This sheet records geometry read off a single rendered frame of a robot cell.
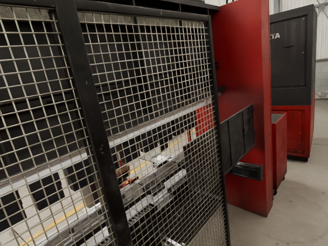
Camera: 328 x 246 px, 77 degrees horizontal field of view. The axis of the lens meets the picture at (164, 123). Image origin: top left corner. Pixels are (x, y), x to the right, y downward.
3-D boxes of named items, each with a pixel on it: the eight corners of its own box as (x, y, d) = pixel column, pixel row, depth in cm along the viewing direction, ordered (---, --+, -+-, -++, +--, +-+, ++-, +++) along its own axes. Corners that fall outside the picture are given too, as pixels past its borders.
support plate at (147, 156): (151, 151, 216) (151, 150, 216) (170, 155, 199) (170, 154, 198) (138, 158, 204) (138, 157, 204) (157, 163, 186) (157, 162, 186)
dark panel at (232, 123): (253, 144, 215) (251, 103, 203) (255, 145, 213) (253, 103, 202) (190, 207, 137) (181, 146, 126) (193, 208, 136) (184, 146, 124)
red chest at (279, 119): (251, 171, 331) (248, 111, 305) (286, 179, 297) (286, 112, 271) (238, 187, 296) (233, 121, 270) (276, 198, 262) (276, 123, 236)
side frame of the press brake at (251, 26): (211, 186, 310) (193, 20, 250) (273, 205, 252) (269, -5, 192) (202, 194, 292) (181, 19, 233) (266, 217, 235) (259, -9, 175)
